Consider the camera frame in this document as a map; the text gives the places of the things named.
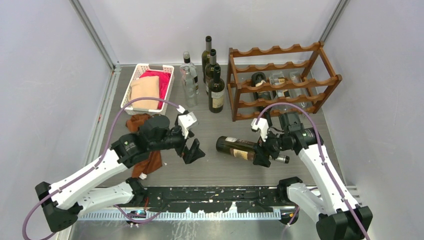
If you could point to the white plastic basket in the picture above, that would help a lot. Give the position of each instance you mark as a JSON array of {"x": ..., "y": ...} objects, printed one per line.
[{"x": 139, "y": 70}]

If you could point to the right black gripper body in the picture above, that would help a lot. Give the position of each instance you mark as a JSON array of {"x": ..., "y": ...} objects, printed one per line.
[{"x": 273, "y": 144}]

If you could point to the clear bottle black cap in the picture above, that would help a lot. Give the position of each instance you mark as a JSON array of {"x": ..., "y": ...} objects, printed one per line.
[{"x": 188, "y": 66}]

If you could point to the brown wooden wine rack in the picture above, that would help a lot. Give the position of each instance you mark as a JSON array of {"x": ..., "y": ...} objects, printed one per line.
[{"x": 317, "y": 91}]

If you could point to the tall slim clear bottle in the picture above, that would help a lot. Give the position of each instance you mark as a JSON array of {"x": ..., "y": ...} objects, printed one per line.
[{"x": 189, "y": 87}]

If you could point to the pink red cloth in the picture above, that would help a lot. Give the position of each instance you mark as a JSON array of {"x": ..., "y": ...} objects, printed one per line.
[{"x": 162, "y": 81}]

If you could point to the brown cloth on table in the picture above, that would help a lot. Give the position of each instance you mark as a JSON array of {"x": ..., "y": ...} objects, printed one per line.
[{"x": 154, "y": 161}]

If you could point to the dark wine bottle back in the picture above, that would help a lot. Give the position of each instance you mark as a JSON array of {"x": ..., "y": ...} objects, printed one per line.
[{"x": 205, "y": 57}]

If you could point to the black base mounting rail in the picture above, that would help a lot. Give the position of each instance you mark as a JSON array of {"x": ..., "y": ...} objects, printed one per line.
[{"x": 212, "y": 199}]

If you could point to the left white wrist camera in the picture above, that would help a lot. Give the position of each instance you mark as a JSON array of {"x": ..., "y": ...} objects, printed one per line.
[{"x": 187, "y": 121}]

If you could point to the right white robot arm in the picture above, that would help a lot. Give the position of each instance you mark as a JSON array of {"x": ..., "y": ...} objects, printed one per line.
[{"x": 336, "y": 213}]

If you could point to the clear glass wine bottle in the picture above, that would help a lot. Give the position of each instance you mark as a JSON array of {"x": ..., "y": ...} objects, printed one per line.
[{"x": 295, "y": 77}]

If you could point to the beige folded cloth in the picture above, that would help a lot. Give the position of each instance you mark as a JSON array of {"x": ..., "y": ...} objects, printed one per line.
[{"x": 141, "y": 104}]

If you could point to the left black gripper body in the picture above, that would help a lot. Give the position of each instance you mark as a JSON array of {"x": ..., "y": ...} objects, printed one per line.
[{"x": 177, "y": 140}]

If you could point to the brown bottle gold cap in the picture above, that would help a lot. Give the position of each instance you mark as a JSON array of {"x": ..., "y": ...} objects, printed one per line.
[{"x": 243, "y": 149}]

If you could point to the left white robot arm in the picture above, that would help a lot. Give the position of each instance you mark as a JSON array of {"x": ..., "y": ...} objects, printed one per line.
[{"x": 77, "y": 195}]

